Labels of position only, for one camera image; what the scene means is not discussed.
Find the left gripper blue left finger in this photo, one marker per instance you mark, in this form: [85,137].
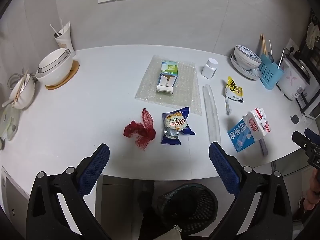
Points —
[90,168]

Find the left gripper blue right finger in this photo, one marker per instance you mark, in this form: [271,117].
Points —
[227,167]

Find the grey sachet packet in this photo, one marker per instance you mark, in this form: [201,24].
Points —
[263,146]

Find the blue white milk carton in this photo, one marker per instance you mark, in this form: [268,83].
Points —
[251,128]

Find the long clear plastic sleeve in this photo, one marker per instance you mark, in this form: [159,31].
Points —
[211,114]

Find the red mesh net bag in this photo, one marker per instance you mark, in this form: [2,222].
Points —
[144,131]

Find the blue snack wrapper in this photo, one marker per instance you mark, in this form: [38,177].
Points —
[175,123]

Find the yellow snack wrapper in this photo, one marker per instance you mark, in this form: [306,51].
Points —
[233,92]

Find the bubble wrap sheet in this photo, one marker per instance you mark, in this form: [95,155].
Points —
[186,90]

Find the white pill bottle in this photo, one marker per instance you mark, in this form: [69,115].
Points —
[209,68]

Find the green white small carton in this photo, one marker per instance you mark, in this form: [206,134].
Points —
[168,77]

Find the black mesh trash bin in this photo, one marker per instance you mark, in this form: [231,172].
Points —
[178,214]

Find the person's right hand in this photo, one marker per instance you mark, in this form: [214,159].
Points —
[310,189]

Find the small black puck device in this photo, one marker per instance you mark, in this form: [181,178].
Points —
[294,119]

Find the white microwave oven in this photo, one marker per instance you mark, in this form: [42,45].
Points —
[308,102]

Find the torn silver wrapper strip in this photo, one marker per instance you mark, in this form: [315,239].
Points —
[227,105]

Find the white rice cooker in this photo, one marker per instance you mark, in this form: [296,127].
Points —
[295,78]

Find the blue plastic utensil caddy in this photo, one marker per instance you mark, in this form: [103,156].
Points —
[270,72]

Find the blue striped plate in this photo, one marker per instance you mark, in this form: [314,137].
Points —
[252,74]

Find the pale green lid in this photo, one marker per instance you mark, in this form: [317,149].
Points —
[10,119]

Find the white bowl with chopsticks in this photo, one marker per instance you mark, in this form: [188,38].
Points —
[22,94]

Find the white stacked bowls left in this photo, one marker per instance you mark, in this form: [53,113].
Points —
[55,67]

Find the blue patterned bowl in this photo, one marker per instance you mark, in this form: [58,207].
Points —
[246,58]

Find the wooden chopsticks in caddy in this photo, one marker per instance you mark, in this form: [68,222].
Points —
[263,44]

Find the white utensil holder cup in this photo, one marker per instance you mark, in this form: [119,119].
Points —
[63,37]

